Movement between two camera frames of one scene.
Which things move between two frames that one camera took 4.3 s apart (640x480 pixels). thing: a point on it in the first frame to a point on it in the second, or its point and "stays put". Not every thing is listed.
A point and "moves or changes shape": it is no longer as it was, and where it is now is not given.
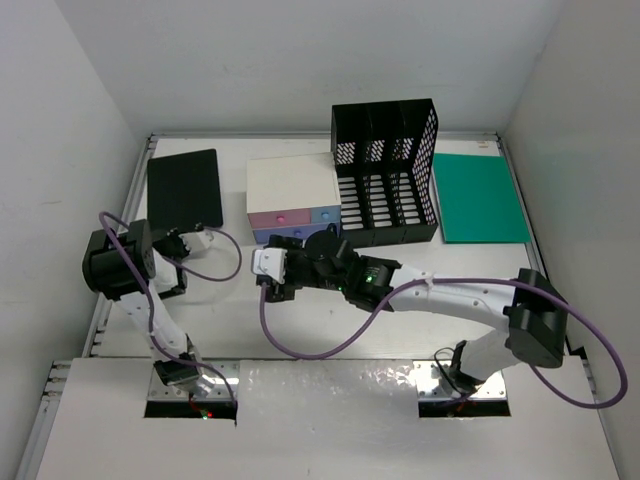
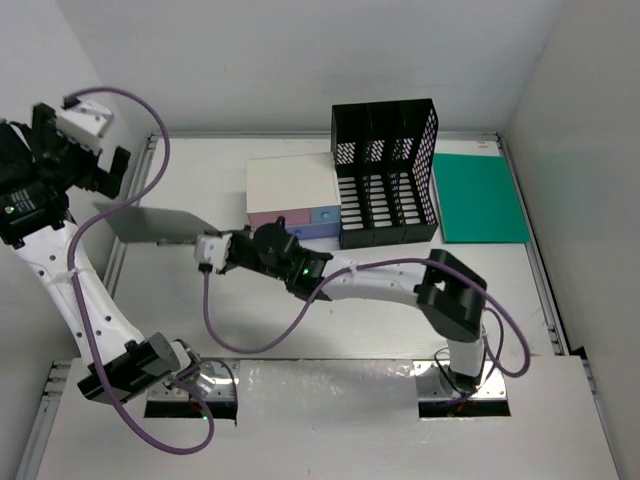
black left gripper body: (181, 251) to (67, 161)
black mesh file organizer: (384, 153) stays put
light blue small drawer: (325, 214) stays put
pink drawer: (279, 218) stays put
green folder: (478, 200) stays put
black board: (183, 190) moves or changes shape
